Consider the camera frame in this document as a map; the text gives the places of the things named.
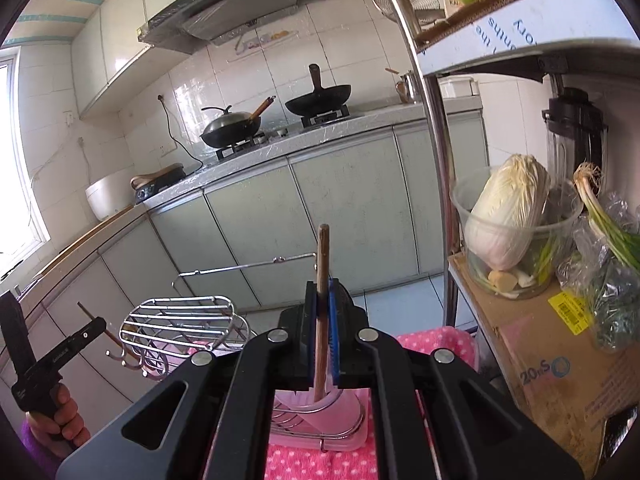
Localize pink polka dot cloth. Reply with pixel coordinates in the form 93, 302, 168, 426
262, 325, 476, 480

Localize white rectangular container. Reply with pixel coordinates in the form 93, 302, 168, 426
439, 75, 481, 99

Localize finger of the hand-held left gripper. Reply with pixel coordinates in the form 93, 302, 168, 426
22, 316, 107, 386
0, 292, 37, 386

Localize range hood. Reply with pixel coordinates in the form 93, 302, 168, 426
137, 0, 301, 56

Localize black wok with lid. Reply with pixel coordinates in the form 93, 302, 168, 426
200, 95, 277, 150

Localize gas stove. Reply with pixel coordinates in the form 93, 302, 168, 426
215, 107, 351, 161

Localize napa cabbage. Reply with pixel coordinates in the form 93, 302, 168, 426
464, 154, 552, 272

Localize pink drip tray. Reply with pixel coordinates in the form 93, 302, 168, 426
267, 427, 371, 454

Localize green base cabinets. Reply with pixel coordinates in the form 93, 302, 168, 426
0, 97, 488, 411

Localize wire utensil rack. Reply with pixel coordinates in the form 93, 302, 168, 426
105, 254, 368, 453

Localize black wok with wooden handle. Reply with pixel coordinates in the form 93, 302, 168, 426
285, 63, 352, 117

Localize green onions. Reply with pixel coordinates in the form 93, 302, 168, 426
572, 162, 640, 271

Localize pink plastic cup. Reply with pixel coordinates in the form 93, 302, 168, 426
272, 385, 366, 436

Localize black power cable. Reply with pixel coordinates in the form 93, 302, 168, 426
159, 95, 203, 171

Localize wooden chopstick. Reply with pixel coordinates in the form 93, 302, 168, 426
76, 302, 126, 354
312, 225, 332, 403

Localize clear bag of greens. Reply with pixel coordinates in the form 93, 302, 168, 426
557, 195, 640, 356

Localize white rice cooker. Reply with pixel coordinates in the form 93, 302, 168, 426
85, 174, 136, 222

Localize clear wall shelf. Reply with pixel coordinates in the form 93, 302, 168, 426
235, 27, 301, 56

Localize wooden cutting board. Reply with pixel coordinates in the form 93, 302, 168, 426
32, 205, 136, 281

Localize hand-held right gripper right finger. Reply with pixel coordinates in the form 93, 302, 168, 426
327, 277, 586, 480

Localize printed packet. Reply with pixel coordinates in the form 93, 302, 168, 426
440, 0, 472, 22

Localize black induction cooker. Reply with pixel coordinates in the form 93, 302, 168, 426
132, 172, 187, 205

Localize person's left hand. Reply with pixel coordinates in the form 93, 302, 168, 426
25, 382, 91, 458

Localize black blender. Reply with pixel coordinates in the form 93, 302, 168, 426
542, 87, 608, 196

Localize window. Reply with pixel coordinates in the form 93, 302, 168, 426
0, 47, 51, 266

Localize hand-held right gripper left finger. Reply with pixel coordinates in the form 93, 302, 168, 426
55, 281, 321, 480

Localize cardboard box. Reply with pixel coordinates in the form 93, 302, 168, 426
447, 252, 640, 478

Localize metal shelf rack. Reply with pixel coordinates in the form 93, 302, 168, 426
370, 0, 640, 341

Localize brown small pot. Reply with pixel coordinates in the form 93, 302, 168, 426
385, 67, 407, 102

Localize clear plastic container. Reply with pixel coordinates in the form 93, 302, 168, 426
450, 165, 585, 301

